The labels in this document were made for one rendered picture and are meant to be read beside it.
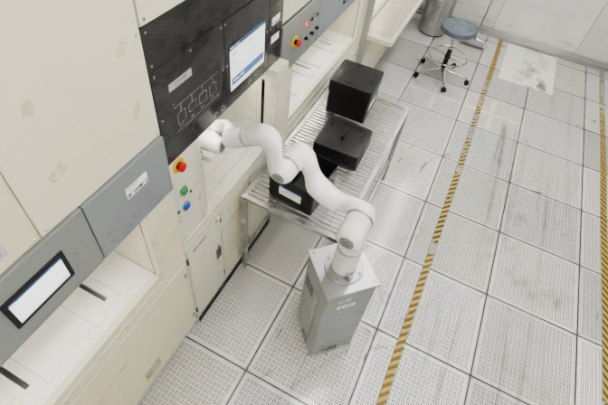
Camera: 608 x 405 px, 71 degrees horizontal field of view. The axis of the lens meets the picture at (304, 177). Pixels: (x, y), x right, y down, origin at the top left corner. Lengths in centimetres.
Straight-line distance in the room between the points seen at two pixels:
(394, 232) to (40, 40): 272
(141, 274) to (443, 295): 200
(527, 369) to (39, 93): 292
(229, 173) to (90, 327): 97
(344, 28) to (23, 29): 278
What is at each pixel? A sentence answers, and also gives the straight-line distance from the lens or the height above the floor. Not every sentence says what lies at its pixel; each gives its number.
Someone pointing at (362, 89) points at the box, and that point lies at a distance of 277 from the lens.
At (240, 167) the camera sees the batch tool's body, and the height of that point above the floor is 87.
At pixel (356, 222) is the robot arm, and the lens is 178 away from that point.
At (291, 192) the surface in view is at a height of 88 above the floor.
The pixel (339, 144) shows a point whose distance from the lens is 256.
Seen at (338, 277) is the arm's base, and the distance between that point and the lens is 211.
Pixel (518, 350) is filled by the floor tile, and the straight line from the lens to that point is 321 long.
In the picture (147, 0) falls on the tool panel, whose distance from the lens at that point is 132.
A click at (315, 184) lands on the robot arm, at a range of 175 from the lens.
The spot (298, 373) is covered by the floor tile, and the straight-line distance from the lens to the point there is 272.
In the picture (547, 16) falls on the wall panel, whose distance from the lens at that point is 610.
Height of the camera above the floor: 259
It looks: 48 degrees down
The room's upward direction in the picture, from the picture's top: 8 degrees clockwise
